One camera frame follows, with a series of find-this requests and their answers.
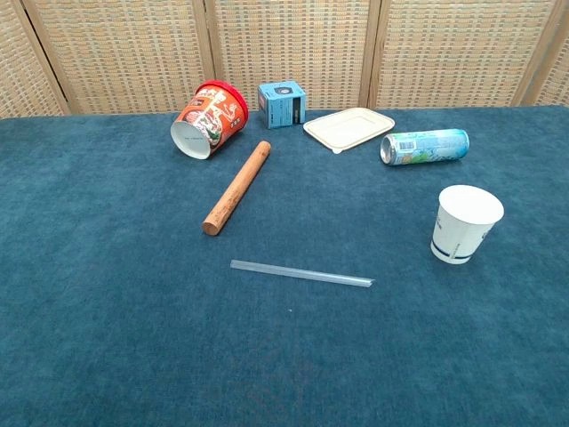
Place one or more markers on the small blue cardboard box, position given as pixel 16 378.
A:
pixel 281 105

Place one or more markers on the wooden rolling pin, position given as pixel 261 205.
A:
pixel 237 188

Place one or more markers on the woven rattan folding screen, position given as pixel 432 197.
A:
pixel 284 49

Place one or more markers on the red instant noodle cup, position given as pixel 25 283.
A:
pixel 210 120

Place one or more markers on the transparent plastic straw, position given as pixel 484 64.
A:
pixel 302 272

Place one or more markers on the beige food container lid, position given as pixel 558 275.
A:
pixel 348 127

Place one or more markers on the white paper cup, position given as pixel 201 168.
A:
pixel 464 224

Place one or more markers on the light blue beverage can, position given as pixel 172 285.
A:
pixel 427 147

